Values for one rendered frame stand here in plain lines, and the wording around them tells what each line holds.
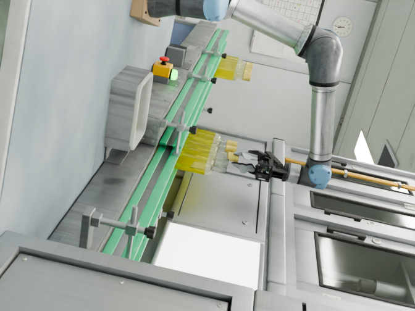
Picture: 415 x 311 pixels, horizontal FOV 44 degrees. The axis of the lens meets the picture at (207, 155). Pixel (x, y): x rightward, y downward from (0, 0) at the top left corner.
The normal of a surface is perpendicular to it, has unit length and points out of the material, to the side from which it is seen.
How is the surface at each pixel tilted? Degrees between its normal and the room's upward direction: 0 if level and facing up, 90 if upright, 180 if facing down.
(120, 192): 90
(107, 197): 90
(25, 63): 0
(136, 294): 90
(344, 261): 90
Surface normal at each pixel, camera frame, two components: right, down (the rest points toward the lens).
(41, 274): 0.18, -0.88
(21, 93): 0.97, 0.22
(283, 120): -0.13, 0.41
